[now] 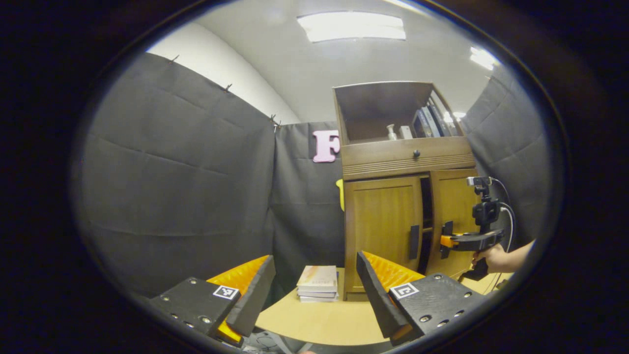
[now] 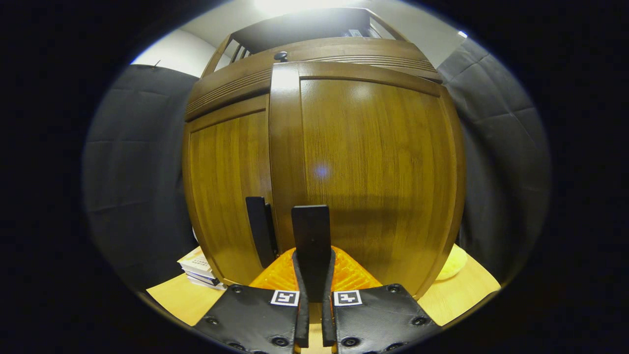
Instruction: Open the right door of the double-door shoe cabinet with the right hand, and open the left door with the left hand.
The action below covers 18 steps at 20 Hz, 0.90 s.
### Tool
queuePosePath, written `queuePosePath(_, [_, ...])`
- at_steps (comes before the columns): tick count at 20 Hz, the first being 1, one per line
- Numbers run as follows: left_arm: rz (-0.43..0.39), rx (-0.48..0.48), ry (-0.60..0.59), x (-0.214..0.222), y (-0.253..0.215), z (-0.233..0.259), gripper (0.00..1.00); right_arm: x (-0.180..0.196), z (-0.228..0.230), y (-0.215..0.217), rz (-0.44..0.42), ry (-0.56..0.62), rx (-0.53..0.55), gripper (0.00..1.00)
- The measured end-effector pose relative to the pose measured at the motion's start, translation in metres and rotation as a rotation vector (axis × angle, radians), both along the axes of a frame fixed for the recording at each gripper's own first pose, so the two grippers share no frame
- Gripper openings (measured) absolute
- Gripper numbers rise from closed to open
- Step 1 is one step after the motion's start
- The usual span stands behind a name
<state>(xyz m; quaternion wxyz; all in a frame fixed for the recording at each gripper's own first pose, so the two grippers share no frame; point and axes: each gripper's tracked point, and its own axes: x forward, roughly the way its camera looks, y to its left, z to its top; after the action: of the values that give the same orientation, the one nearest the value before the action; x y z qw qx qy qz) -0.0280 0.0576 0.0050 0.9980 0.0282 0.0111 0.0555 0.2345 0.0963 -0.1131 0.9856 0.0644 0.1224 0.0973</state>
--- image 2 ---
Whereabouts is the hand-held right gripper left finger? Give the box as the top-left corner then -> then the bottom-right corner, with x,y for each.
194,246 -> 310,354

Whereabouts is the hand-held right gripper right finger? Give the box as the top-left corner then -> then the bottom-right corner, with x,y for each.
322,246 -> 443,354

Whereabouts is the pale yellow round object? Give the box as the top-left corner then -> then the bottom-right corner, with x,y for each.
435,244 -> 468,281

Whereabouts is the black backdrop cloth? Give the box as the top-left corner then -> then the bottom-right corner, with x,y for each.
83,37 -> 551,291

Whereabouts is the wooden cabinet drawer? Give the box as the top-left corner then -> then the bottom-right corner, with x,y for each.
189,38 -> 435,106

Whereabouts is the wooden double-door shoe cabinet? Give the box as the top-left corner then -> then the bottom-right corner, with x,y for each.
182,7 -> 467,300

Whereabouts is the large ceiling light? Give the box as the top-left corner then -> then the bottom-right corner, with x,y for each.
253,0 -> 364,15

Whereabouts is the stack of white books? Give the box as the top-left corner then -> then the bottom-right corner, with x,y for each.
177,246 -> 227,291

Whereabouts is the wooden cabinet door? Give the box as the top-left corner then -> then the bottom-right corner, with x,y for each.
269,61 -> 466,299
183,95 -> 276,286

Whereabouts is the black door handle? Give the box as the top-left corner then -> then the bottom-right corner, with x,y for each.
246,197 -> 278,268
291,205 -> 331,303

